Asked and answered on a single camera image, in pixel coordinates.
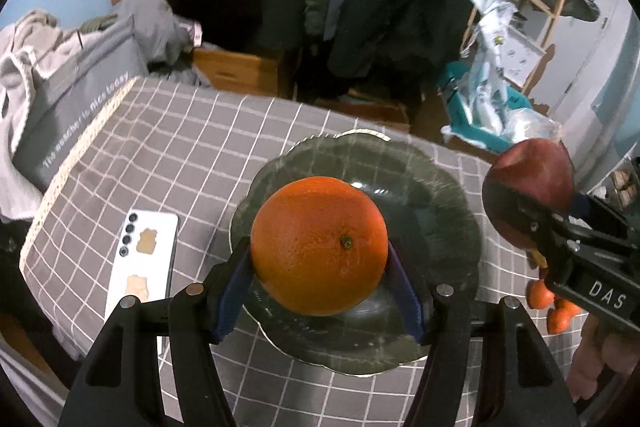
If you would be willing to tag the grey jacket pile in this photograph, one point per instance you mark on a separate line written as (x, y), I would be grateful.
(150, 22)

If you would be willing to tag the white smartphone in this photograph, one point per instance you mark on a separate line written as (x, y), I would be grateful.
(150, 257)

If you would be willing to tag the person's right hand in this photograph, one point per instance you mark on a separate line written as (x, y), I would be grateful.
(597, 362)

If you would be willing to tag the wooden drawer unit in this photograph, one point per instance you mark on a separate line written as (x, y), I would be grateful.
(235, 69)

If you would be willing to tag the small tangerine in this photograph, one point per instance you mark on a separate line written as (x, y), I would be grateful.
(539, 296)
(560, 321)
(571, 305)

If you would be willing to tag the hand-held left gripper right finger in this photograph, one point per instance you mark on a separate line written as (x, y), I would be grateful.
(407, 297)

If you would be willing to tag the white patterned storage box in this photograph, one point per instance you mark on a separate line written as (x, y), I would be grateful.
(522, 59)

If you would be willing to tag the smooth deep orange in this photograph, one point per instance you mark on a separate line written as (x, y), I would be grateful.
(320, 247)

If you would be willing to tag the wooden shelf rack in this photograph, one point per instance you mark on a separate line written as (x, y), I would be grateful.
(550, 7)

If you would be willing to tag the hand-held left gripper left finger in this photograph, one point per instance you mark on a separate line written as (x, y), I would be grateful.
(232, 292)

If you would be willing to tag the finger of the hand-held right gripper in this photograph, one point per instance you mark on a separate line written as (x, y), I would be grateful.
(580, 206)
(530, 217)

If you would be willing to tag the grey printed bag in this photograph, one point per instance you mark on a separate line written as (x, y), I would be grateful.
(75, 107)

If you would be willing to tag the pink white cloth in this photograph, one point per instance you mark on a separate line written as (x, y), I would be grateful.
(192, 36)

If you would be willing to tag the red apple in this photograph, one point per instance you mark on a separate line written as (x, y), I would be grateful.
(540, 172)

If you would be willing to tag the clear plastic bag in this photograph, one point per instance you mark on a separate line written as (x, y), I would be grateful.
(532, 124)

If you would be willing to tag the teal cardboard box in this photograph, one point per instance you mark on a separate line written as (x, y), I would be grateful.
(517, 99)

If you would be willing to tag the dark green glass plate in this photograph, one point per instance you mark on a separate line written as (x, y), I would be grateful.
(425, 207)

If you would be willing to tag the white printed plastic bag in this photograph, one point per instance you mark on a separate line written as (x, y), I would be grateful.
(487, 57)

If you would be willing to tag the grey checkered tablecloth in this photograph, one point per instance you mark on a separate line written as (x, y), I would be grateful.
(175, 157)

